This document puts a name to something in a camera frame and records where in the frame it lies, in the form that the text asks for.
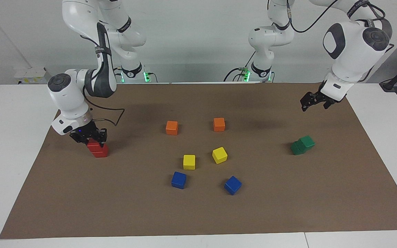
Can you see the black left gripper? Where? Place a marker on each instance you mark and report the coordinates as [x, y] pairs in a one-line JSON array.
[[329, 94]]

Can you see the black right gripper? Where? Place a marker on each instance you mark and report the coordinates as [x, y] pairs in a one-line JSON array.
[[89, 131]]

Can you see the red wooden cube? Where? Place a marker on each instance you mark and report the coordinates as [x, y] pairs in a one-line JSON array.
[[93, 147], [101, 154]]

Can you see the green wooden cube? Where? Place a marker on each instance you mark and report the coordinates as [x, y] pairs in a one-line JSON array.
[[307, 141], [296, 149]]

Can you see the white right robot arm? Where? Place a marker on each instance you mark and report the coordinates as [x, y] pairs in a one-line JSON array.
[[67, 100]]

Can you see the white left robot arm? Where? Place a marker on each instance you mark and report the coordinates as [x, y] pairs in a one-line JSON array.
[[353, 44]]

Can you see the brown table mat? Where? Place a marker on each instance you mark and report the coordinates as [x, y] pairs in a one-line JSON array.
[[81, 189]]

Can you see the orange wooden cube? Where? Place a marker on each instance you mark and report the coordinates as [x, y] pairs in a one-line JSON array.
[[172, 127], [219, 124]]

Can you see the white power box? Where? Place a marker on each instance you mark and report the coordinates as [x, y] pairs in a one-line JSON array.
[[29, 76]]

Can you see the blue wooden cube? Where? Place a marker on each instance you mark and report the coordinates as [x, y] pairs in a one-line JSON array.
[[179, 179], [232, 185]]

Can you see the yellow wooden cube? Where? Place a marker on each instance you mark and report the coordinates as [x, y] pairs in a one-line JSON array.
[[219, 155], [189, 162]]

